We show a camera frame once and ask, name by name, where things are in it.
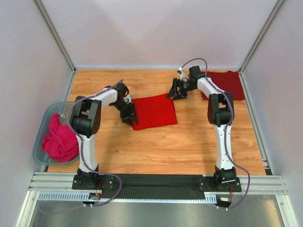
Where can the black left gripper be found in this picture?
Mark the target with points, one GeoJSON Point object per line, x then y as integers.
{"type": "Point", "coordinates": [128, 112]}

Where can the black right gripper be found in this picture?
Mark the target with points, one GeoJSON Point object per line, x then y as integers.
{"type": "Point", "coordinates": [179, 87]}

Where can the bright red t shirt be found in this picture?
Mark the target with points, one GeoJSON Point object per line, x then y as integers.
{"type": "Point", "coordinates": [154, 111]}

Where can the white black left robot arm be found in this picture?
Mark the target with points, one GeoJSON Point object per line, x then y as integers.
{"type": "Point", "coordinates": [85, 120]}

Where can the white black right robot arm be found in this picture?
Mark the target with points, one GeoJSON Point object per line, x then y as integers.
{"type": "Point", "coordinates": [220, 115]}

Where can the folded dark red t shirt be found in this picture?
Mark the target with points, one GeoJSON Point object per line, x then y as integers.
{"type": "Point", "coordinates": [228, 81]}

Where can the grey plastic bin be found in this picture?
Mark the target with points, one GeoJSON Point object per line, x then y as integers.
{"type": "Point", "coordinates": [39, 155]}

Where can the pink t shirt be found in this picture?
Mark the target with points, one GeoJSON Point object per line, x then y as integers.
{"type": "Point", "coordinates": [60, 143]}

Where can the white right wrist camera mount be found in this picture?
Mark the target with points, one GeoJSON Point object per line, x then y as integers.
{"type": "Point", "coordinates": [182, 75]}

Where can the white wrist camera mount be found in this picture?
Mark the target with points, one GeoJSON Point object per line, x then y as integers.
{"type": "Point", "coordinates": [182, 75]}
{"type": "Point", "coordinates": [127, 98]}

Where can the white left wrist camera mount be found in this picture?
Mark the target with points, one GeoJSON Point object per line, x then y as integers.
{"type": "Point", "coordinates": [127, 98]}

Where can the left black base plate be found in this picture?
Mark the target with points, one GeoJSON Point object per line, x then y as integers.
{"type": "Point", "coordinates": [93, 182]}

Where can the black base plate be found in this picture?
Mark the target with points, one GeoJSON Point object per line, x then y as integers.
{"type": "Point", "coordinates": [93, 182]}
{"type": "Point", "coordinates": [208, 184]}

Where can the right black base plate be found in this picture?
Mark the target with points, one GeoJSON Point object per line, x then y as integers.
{"type": "Point", "coordinates": [208, 184]}

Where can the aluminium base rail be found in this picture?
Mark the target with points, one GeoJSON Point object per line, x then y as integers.
{"type": "Point", "coordinates": [259, 184]}

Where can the slotted cable duct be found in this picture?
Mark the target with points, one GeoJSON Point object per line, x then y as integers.
{"type": "Point", "coordinates": [92, 197]}

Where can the right aluminium frame post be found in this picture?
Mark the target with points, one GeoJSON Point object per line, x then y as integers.
{"type": "Point", "coordinates": [261, 35]}

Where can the aluminium frame post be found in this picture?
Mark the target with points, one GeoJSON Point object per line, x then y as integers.
{"type": "Point", "coordinates": [261, 35]}
{"type": "Point", "coordinates": [53, 32]}

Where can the left aluminium frame post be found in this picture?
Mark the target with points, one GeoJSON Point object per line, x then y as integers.
{"type": "Point", "coordinates": [53, 32]}

